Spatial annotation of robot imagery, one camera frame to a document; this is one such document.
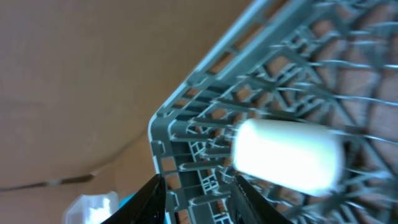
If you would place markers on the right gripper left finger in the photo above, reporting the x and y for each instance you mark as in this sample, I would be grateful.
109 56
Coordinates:
147 206

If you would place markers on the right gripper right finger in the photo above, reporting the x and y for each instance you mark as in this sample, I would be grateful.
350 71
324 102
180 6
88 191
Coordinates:
248 206

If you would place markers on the white cup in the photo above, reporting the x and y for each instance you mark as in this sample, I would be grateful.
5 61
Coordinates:
307 158

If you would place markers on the clear plastic waste bin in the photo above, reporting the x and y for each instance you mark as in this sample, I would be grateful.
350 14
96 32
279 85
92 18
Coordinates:
91 209

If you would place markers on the grey dishwasher rack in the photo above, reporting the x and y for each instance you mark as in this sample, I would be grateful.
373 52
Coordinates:
318 62

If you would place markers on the teal serving tray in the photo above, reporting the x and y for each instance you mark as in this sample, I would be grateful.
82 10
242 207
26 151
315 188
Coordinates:
125 200

